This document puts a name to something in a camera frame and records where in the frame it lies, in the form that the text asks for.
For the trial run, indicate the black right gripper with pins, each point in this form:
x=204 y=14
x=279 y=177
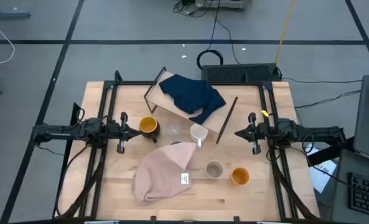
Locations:
x=259 y=132

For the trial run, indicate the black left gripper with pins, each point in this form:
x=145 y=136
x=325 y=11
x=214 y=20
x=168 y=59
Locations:
x=119 y=132

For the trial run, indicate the black mug with yellow inside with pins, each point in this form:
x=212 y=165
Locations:
x=148 y=125

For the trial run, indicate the small clear glass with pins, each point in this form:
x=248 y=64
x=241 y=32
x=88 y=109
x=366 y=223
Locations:
x=174 y=130

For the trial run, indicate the orange cup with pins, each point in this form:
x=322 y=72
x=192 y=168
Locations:
x=240 y=176

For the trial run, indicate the white mug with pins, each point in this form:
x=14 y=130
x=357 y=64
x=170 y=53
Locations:
x=198 y=132

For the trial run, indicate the beige cup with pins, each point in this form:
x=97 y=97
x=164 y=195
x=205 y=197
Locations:
x=214 y=169

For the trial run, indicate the pink cloth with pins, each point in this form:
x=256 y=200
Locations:
x=162 y=171

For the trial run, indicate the navy blue cloth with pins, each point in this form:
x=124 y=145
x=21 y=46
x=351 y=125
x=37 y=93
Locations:
x=190 y=93

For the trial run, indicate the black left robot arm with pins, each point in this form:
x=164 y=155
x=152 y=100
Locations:
x=63 y=130

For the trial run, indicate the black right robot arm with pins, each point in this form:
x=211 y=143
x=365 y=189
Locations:
x=321 y=132

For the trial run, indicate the wooden shelf with black legs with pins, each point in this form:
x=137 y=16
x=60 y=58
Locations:
x=160 y=99

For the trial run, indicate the yellow tape tag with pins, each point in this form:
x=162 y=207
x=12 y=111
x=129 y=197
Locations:
x=264 y=113

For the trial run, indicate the black vented box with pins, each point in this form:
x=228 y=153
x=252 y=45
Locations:
x=234 y=73

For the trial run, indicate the white paper sheet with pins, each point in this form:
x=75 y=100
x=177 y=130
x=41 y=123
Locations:
x=322 y=177

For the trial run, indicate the grey laptop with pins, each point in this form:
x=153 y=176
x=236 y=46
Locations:
x=366 y=124

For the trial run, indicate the grey equipment cart base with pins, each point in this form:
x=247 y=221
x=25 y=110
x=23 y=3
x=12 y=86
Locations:
x=221 y=3

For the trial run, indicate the black keyboard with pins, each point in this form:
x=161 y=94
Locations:
x=366 y=194

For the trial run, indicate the grey metal table foot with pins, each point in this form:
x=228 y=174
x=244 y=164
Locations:
x=7 y=13

